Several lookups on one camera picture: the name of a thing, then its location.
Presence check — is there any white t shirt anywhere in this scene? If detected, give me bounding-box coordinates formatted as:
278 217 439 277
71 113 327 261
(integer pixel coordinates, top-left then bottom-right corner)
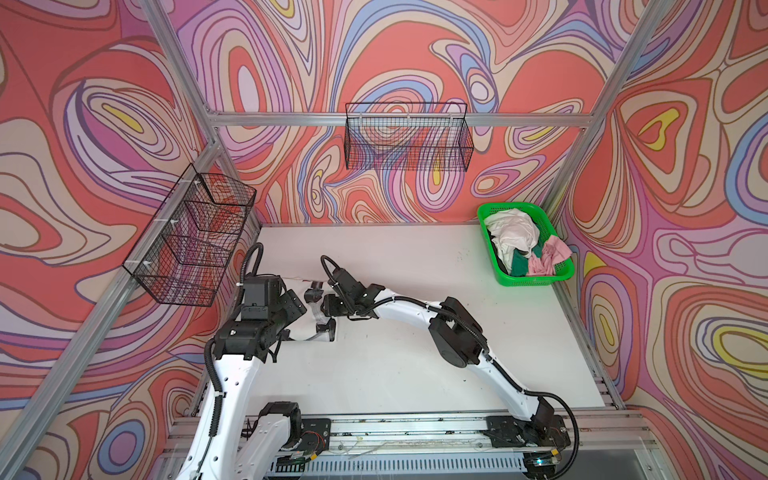
282 278 331 343

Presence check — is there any green plastic laundry basket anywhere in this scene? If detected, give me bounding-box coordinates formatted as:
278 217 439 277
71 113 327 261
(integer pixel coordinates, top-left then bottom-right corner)
477 202 575 287

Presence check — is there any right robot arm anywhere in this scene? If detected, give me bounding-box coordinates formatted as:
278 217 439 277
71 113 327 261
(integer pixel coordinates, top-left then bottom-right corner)
320 255 581 479

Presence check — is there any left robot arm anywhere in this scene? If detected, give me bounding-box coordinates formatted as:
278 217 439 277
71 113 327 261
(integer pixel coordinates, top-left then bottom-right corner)
176 242 336 479

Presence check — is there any green cloth in basket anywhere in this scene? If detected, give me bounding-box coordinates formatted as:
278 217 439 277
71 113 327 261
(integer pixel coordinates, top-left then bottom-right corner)
508 245 542 277

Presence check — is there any white cloth in basket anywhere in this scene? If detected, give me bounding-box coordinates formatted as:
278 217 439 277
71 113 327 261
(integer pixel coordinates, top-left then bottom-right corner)
484 208 540 256

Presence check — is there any pink cloth in basket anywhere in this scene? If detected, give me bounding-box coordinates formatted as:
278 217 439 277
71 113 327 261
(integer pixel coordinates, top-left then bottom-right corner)
527 235 572 277

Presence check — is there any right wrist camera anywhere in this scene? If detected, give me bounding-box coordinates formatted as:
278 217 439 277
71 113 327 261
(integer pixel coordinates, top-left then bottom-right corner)
331 268 385 303

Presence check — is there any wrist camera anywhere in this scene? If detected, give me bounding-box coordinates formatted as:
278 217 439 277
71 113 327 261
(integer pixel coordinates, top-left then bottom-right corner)
240 274 283 321
331 268 385 303

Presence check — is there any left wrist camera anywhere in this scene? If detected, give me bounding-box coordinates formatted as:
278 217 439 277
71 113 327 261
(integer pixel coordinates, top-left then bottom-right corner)
240 274 283 321

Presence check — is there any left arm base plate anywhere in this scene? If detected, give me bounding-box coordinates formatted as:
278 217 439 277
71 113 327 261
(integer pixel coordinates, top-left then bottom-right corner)
280 418 332 455

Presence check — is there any black wire basket left wall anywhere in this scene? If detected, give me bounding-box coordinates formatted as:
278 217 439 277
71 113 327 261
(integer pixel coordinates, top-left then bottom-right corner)
123 166 256 307

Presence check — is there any black wire basket wall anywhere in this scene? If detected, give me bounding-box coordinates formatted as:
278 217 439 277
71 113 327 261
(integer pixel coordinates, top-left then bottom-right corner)
123 166 256 307
344 101 475 172

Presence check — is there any black wire basket back wall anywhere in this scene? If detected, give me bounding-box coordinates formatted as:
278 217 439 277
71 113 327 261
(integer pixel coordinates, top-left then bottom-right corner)
344 101 475 172

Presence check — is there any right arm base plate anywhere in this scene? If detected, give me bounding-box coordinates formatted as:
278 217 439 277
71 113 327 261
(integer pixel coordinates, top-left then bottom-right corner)
482 415 572 450

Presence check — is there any aluminium frame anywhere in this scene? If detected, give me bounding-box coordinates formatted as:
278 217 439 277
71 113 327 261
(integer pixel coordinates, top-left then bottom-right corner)
1 1 652 479

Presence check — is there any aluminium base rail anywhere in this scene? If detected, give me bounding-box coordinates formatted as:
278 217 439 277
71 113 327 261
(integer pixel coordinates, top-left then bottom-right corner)
143 410 667 480

